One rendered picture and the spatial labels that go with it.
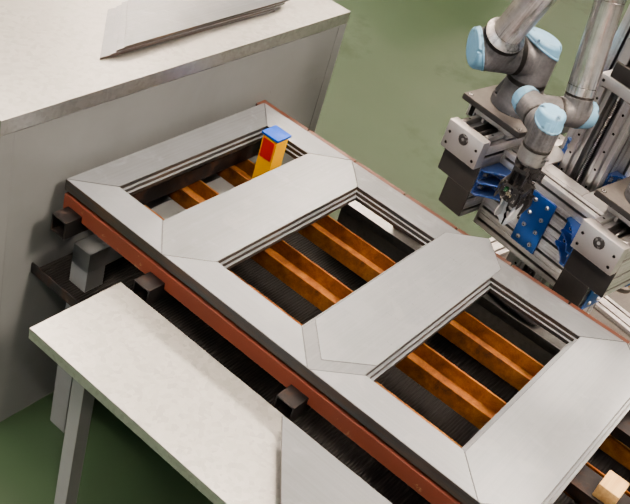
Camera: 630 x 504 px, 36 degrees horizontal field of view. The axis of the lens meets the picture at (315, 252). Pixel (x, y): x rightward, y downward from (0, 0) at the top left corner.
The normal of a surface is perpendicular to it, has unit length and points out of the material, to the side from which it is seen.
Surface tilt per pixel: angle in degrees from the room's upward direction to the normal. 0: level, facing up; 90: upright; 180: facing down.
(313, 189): 0
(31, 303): 90
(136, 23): 0
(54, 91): 0
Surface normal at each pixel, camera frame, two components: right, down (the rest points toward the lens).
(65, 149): 0.75, 0.55
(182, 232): 0.25, -0.76
